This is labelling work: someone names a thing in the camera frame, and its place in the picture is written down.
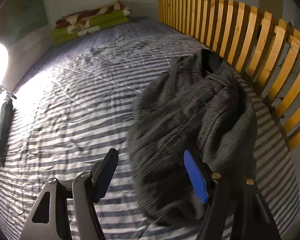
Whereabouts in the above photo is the dark grey knitted garment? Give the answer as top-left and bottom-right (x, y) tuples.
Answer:
(127, 49), (257, 228)

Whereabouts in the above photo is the folded clothes stack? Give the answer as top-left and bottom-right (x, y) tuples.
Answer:
(0, 85), (17, 159)

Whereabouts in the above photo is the striped blue white bedsheet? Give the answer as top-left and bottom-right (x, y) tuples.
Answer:
(0, 16), (300, 240)

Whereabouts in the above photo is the folded green brown blanket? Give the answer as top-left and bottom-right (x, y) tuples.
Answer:
(52, 1), (131, 46)

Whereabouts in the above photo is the wooden slatted bed rail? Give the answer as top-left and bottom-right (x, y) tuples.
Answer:
(158, 0), (300, 150)

